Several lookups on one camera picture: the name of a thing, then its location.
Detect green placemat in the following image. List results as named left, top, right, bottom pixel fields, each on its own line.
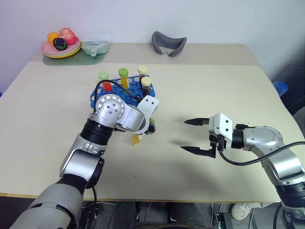
left=42, top=51, right=107, bottom=66

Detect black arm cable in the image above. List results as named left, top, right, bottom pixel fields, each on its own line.
left=93, top=80, right=142, bottom=113
left=218, top=141, right=305, bottom=166

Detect blue bottle cap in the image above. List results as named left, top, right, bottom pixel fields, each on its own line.
left=273, top=81, right=288, bottom=96

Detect white shoe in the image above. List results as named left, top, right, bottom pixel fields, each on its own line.
left=230, top=202, right=254, bottom=221

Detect orange liquid test tube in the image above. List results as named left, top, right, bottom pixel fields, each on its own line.
left=129, top=134, right=143, bottom=148

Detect orange toy fruit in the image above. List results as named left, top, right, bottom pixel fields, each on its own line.
left=47, top=31, right=61, bottom=46

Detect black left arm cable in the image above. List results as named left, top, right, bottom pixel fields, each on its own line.
left=93, top=80, right=142, bottom=113

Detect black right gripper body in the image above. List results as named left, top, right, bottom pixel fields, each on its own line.
left=209, top=134, right=226, bottom=159

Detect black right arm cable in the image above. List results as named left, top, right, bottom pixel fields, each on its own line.
left=218, top=141, right=305, bottom=166

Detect dark purple toy fruit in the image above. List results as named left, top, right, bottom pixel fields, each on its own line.
left=53, top=37, right=67, bottom=51

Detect green capped orange test tube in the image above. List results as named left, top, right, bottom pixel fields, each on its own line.
left=118, top=68, right=130, bottom=88

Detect blue test tube rack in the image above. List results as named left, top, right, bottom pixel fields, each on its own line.
left=90, top=75, right=158, bottom=109

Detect stack of coloured plates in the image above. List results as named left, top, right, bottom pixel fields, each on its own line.
left=42, top=42, right=82, bottom=58

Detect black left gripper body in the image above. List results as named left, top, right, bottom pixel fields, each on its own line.
left=143, top=118, right=157, bottom=136

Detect light green plate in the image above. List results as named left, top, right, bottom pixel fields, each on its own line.
left=43, top=45, right=83, bottom=60

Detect cream capped dark test tube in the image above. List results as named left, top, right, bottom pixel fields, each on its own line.
left=141, top=76, right=152, bottom=97
left=137, top=65, right=149, bottom=79

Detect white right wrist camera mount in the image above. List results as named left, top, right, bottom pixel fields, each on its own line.
left=208, top=113, right=234, bottom=152

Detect pink plate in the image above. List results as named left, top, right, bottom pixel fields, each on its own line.
left=41, top=38, right=81, bottom=54

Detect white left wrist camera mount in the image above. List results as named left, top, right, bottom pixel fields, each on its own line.
left=137, top=94, right=160, bottom=125

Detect grey headset face pad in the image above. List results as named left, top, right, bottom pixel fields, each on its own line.
left=152, top=31, right=187, bottom=58

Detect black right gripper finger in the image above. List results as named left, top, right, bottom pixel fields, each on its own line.
left=180, top=146, right=213, bottom=157
left=183, top=117, right=211, bottom=127

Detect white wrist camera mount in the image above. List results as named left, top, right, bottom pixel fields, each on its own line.
left=137, top=94, right=160, bottom=125
left=208, top=113, right=234, bottom=152

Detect pale green lidded container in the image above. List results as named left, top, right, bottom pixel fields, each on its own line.
left=81, top=38, right=112, bottom=57

